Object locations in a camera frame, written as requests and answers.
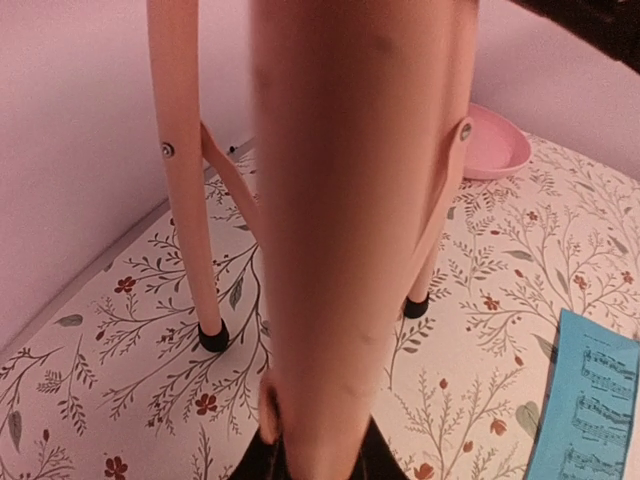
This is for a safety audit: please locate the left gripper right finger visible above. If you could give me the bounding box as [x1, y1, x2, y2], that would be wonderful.
[350, 417, 408, 480]

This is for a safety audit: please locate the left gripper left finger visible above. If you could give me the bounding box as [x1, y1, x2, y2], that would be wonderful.
[228, 429, 292, 480]

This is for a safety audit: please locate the pink music stand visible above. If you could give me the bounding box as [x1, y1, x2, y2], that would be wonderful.
[147, 1, 479, 479]

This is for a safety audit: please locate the floral table mat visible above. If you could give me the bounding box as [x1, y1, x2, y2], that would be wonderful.
[1, 137, 639, 479]

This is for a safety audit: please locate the blue sheet music page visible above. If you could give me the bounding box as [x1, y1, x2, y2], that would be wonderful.
[526, 310, 639, 479]

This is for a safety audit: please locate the pink plate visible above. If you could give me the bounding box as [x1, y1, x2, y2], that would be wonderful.
[463, 103, 532, 181]

